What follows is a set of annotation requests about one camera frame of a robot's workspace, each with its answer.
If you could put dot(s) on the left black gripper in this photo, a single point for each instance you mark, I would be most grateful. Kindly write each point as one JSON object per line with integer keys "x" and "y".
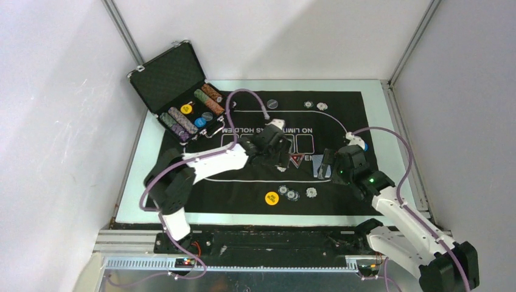
{"x": 281, "y": 159}

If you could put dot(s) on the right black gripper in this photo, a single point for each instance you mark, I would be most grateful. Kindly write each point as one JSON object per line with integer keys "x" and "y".
{"x": 330, "y": 158}

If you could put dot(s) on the white blue chip front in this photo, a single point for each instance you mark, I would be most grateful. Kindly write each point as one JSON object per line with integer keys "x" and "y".
{"x": 311, "y": 192}

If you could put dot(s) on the white blue chip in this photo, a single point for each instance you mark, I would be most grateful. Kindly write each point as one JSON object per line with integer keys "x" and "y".
{"x": 311, "y": 192}
{"x": 322, "y": 106}

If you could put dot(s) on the black dealer button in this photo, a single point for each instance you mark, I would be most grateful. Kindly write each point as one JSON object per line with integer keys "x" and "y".
{"x": 272, "y": 104}

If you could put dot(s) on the green blue chip front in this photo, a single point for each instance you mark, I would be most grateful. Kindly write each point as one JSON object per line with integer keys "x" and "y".
{"x": 283, "y": 190}

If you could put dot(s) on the white blue chip back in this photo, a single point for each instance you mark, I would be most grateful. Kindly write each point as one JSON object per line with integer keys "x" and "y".
{"x": 322, "y": 106}

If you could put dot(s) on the yellow big blind button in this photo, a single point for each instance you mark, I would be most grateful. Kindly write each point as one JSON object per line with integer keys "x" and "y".
{"x": 272, "y": 198}

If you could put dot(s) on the grey white chip front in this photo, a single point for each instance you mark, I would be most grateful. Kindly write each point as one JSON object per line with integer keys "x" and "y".
{"x": 292, "y": 195}

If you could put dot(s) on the grey white poker chip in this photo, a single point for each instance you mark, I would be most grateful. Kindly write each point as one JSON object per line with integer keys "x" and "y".
{"x": 308, "y": 104}

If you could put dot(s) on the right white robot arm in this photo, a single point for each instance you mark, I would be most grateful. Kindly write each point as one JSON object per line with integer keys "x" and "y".
{"x": 435, "y": 259}

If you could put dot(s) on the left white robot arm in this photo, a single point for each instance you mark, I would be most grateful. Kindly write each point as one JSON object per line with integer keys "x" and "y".
{"x": 170, "y": 182}

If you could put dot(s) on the blue playing card deck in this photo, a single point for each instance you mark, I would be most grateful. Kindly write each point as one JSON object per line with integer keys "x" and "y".
{"x": 316, "y": 163}

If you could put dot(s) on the triangular all-in marker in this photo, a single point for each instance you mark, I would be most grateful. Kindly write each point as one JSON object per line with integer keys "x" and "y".
{"x": 297, "y": 159}

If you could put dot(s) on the black poker table mat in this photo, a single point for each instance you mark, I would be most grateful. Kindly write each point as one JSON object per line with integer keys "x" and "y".
{"x": 310, "y": 132}

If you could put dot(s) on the clear dealer button in case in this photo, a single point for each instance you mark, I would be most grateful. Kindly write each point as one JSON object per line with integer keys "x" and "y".
{"x": 207, "y": 116}

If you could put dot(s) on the blue button in case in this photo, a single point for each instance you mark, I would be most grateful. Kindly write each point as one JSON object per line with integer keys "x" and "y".
{"x": 200, "y": 122}

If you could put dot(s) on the red brown chip row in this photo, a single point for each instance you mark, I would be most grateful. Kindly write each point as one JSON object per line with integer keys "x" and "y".
{"x": 212, "y": 93}

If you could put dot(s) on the pink grey chip row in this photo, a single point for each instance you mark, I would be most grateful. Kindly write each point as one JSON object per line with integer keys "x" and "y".
{"x": 183, "y": 120}

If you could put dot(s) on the green orange chip row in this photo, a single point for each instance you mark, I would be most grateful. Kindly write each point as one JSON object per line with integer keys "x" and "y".
{"x": 208, "y": 102}

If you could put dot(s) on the yellow button in case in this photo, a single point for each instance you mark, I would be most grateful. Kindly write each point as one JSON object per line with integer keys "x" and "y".
{"x": 186, "y": 109}

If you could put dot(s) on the black aluminium chip case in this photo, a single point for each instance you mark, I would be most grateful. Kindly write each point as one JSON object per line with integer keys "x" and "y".
{"x": 169, "y": 80}

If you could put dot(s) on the electronics board with leds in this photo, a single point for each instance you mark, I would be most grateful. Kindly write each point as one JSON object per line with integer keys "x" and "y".
{"x": 185, "y": 262}

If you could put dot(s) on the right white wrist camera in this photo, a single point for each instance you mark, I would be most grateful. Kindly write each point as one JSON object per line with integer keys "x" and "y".
{"x": 354, "y": 140}

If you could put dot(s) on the black metal base rail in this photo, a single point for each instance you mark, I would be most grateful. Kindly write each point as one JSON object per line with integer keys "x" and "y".
{"x": 238, "y": 248}

